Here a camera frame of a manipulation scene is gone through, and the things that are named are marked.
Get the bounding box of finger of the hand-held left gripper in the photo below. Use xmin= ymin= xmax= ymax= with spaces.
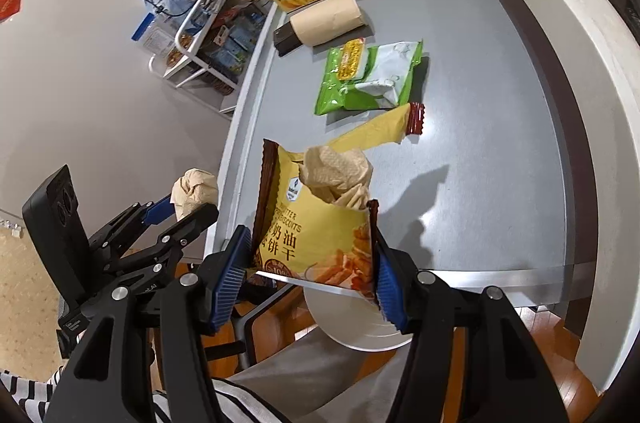
xmin=107 ymin=202 xmax=220 ymax=291
xmin=89 ymin=195 xmax=177 ymax=254

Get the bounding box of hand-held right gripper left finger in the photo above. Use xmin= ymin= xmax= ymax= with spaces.
xmin=42 ymin=224 xmax=253 ymax=423

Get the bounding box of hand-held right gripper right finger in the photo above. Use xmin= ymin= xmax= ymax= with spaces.
xmin=367 ymin=223 xmax=573 ymax=423

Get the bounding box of yellow biscuit packet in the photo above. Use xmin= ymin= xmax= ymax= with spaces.
xmin=251 ymin=139 xmax=381 ymax=300

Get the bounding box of brown embossed napkin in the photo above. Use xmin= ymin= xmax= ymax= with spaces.
xmin=299 ymin=145 xmax=375 ymax=210

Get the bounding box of person's striped shirt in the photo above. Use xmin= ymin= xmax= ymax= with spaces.
xmin=0 ymin=368 xmax=286 ymax=423

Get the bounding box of clear jar with blue lid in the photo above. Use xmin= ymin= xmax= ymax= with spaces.
xmin=131 ymin=13 xmax=173 ymax=64

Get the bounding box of yellow wrapper with red end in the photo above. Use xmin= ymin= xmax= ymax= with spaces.
xmin=327 ymin=102 xmax=426 ymax=154

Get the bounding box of group of blue packets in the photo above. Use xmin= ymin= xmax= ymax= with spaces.
xmin=212 ymin=13 xmax=266 ymax=76

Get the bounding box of green snack wrapper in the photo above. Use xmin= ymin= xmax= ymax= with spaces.
xmin=313 ymin=48 xmax=401 ymax=116

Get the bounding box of small black object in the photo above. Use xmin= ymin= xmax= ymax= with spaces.
xmin=274 ymin=22 xmax=301 ymax=57

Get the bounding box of white and green wrapper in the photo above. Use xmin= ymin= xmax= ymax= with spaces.
xmin=345 ymin=40 xmax=425 ymax=110

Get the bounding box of tan paper cup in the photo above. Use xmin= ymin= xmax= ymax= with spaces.
xmin=290 ymin=0 xmax=367 ymax=48

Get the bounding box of grey metal frame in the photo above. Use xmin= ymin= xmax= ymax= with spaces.
xmin=232 ymin=288 xmax=301 ymax=369

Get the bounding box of white wire cart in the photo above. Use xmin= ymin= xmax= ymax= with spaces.
xmin=149 ymin=0 xmax=281 ymax=116

